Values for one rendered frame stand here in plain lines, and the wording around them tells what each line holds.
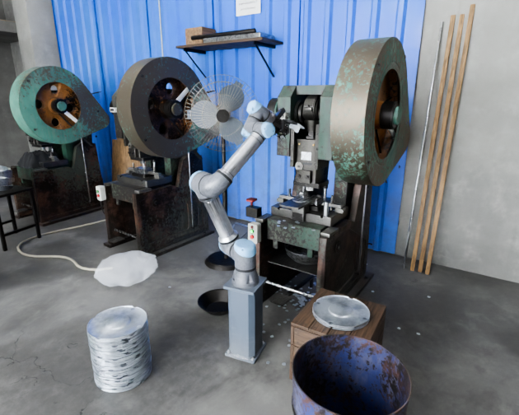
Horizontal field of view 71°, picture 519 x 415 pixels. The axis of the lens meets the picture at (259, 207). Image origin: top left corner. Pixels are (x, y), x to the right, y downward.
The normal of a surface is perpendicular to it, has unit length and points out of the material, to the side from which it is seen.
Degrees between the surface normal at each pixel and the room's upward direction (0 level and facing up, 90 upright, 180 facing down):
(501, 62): 90
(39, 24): 90
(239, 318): 90
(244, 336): 90
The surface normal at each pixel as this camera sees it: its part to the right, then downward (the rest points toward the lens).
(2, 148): 0.83, 0.17
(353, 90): -0.53, -0.09
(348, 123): -0.56, 0.32
